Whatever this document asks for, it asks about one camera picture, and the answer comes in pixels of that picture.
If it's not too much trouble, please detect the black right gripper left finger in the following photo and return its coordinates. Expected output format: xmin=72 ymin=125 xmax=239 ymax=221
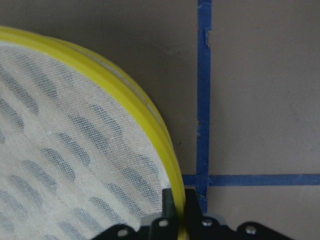
xmin=161 ymin=188 xmax=178 ymax=227

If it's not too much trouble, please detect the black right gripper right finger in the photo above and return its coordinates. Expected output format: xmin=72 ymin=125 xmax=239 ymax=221
xmin=184 ymin=189 xmax=202 ymax=225

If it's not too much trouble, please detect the yellow rimmed bamboo steamer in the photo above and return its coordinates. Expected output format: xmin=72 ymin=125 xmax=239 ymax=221
xmin=0 ymin=26 xmax=186 ymax=240

